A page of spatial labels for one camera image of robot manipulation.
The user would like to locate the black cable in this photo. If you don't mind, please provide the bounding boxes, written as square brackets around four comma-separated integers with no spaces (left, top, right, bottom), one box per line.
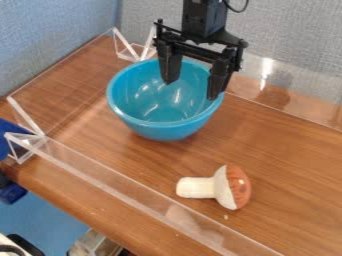
[220,0,251,14]

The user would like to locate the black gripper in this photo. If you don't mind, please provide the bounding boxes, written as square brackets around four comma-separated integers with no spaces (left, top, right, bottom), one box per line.
[154,0,248,100]

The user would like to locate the blue clamp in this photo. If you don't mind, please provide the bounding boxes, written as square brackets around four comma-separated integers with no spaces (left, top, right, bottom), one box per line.
[0,118,29,205]

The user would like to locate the blue plastic bowl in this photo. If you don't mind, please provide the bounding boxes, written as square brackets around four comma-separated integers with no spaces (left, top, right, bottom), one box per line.
[106,59,224,141]

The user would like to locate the clear acrylic barrier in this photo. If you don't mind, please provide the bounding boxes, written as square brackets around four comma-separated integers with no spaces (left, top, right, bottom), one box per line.
[0,35,342,256]

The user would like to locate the brown and white toy mushroom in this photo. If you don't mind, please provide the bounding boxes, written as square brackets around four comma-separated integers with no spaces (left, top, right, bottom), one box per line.
[176,165,251,210]

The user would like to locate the black and white object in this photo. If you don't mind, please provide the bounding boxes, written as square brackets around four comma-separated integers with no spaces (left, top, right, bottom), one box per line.
[0,233,45,256]

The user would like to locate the clear bracket under table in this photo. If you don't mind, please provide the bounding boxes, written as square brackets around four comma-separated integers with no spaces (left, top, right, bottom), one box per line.
[67,229,123,256]

